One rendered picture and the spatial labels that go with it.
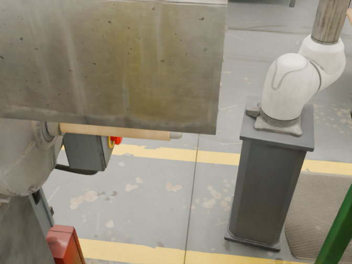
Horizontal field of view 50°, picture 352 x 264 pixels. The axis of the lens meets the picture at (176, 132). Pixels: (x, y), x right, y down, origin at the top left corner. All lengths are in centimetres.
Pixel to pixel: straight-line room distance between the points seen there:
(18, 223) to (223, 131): 178
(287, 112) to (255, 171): 30
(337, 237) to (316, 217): 79
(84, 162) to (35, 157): 36
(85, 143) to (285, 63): 77
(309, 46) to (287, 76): 19
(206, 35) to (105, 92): 12
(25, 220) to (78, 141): 24
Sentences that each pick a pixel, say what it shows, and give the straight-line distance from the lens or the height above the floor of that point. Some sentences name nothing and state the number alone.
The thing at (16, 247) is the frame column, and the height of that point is 86.
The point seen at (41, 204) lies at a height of 78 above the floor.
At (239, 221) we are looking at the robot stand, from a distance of 186.
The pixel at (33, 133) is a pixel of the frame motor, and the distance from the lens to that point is 62.
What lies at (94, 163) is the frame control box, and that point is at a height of 95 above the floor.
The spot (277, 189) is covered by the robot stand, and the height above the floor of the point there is 43.
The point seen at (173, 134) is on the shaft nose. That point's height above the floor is 125.
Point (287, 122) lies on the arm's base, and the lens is 147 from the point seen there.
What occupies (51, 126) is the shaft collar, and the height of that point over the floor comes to 126.
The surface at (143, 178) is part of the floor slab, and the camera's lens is 222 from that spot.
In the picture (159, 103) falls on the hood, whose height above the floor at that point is 142.
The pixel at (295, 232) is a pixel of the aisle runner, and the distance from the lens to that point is 207.
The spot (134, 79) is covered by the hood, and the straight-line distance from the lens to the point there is 37.
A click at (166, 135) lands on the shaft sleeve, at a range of 60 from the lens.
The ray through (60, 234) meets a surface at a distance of 129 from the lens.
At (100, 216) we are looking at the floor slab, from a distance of 208.
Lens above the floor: 165
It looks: 41 degrees down
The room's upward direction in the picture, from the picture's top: straight up
